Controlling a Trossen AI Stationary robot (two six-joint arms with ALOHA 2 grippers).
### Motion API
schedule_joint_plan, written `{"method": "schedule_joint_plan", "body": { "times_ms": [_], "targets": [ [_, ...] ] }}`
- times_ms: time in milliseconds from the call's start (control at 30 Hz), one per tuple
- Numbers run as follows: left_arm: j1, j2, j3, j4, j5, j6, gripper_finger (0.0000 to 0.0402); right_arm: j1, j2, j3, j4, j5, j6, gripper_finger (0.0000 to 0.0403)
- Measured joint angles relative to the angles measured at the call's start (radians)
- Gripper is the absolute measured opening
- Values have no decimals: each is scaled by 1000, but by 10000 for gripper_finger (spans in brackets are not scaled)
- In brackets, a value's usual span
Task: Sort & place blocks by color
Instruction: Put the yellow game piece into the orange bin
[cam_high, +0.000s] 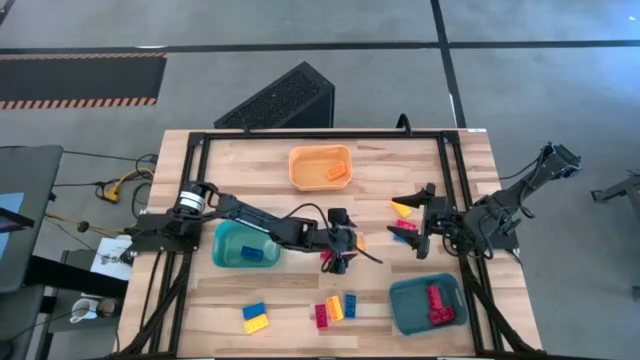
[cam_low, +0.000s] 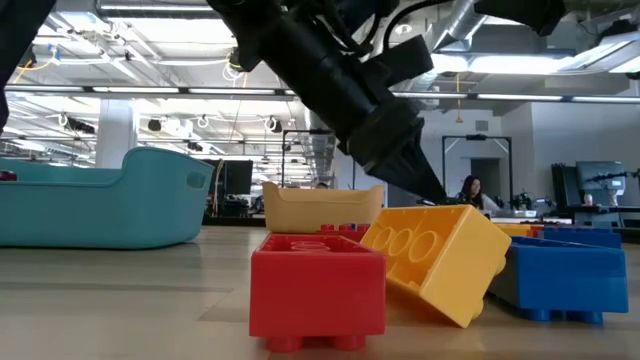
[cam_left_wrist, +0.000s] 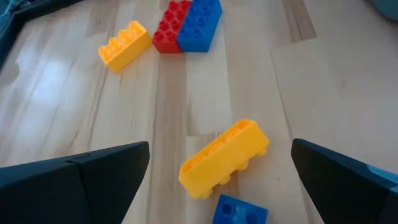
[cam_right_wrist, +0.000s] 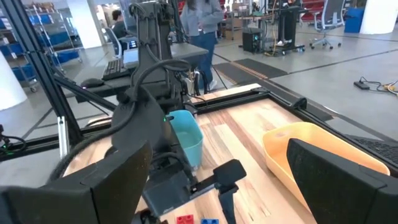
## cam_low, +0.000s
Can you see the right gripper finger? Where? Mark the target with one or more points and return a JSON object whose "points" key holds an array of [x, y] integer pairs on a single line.
{"points": [[535, 15]]}

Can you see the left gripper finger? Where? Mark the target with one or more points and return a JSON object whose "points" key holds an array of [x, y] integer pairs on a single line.
{"points": [[400, 175], [422, 165]]}

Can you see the yellow toy brick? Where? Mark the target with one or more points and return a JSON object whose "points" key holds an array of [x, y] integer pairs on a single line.
{"points": [[512, 230], [450, 280]]}

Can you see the blue toy brick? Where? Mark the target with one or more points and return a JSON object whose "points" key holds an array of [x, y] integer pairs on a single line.
{"points": [[565, 280], [582, 237]]}

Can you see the black background robot arm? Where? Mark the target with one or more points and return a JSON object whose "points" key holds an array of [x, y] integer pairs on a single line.
{"points": [[522, 200]]}

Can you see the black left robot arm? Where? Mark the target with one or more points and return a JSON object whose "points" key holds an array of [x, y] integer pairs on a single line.
{"points": [[310, 65]]}

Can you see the gray monitor on arm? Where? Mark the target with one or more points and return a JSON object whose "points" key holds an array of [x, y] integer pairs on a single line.
{"points": [[600, 172]]}

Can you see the person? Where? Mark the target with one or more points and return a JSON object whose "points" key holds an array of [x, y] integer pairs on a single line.
{"points": [[472, 187], [322, 185]]}

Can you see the yellow hanging pendant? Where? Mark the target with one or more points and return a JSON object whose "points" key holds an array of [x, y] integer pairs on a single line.
{"points": [[458, 119]]}

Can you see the gray door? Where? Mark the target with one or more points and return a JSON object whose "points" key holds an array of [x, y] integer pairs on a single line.
{"points": [[490, 172]]}

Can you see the orange plastic bin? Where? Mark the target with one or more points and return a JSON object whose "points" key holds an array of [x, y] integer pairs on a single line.
{"points": [[310, 212]]}

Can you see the black cabinet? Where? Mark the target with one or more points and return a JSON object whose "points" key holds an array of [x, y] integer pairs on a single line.
{"points": [[562, 187]]}

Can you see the black monitor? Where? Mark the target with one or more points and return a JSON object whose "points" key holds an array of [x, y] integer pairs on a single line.
{"points": [[239, 177]]}

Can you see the long linear ceiling light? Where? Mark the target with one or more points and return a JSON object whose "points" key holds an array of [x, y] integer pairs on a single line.
{"points": [[135, 90]]}

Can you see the white building column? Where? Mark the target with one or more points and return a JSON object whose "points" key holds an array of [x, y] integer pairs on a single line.
{"points": [[116, 135]]}

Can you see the light teal plastic bin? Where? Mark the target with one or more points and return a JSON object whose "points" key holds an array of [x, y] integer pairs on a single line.
{"points": [[100, 215]]}

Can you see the small red background object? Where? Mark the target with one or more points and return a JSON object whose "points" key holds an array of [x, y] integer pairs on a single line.
{"points": [[7, 176]]}

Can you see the silver ribbed ventilation duct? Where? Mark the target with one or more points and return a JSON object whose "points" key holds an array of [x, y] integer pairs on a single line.
{"points": [[320, 155]]}

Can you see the silver smooth ventilation duct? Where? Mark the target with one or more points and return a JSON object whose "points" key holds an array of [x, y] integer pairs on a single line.
{"points": [[465, 20]]}

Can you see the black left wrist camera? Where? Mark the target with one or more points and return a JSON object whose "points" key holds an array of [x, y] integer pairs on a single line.
{"points": [[405, 60]]}

